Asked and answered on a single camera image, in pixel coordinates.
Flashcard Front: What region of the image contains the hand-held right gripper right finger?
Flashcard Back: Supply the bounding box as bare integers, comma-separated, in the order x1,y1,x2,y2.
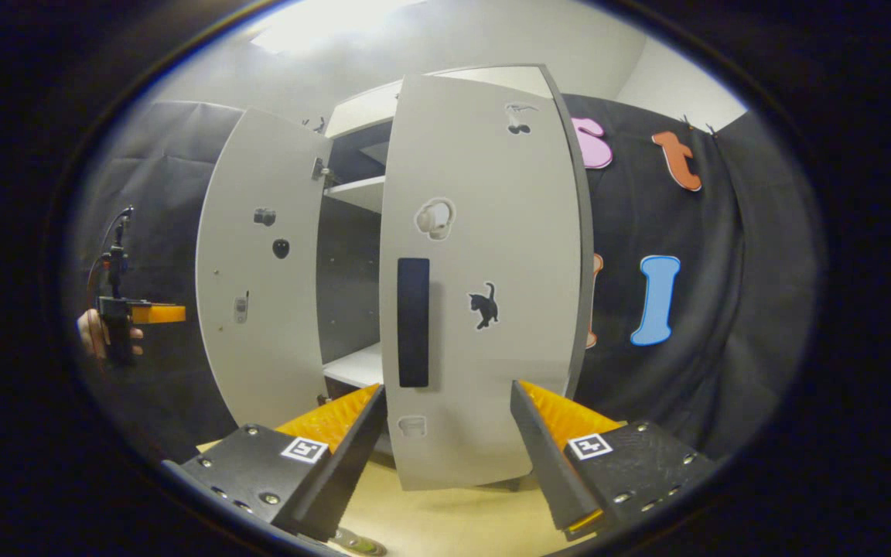
509,379,719,541

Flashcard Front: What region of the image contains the ceiling light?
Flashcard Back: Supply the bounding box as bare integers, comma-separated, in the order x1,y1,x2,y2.
252,0,423,51

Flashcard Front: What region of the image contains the black door handle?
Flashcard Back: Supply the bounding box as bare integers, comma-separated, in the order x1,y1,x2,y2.
397,258,431,388

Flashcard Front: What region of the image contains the white grey cabinet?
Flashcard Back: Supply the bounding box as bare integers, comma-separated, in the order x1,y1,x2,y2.
314,64,556,457

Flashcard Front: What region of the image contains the white cabinet door black-cat sticker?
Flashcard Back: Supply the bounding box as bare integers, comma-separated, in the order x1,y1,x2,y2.
378,64,595,492

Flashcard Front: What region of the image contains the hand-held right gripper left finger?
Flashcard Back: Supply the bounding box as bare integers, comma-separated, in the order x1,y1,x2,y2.
161,383,388,542

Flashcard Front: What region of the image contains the white cabinet shelf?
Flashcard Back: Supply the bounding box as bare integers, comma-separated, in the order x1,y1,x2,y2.
323,343,384,389
326,176,386,215

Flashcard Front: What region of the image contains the white cabinet door camera sticker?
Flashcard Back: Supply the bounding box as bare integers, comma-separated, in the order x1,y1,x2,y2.
195,107,332,430

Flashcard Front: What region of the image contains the black backdrop cloth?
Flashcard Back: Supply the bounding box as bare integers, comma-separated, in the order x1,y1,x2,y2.
67,93,821,465

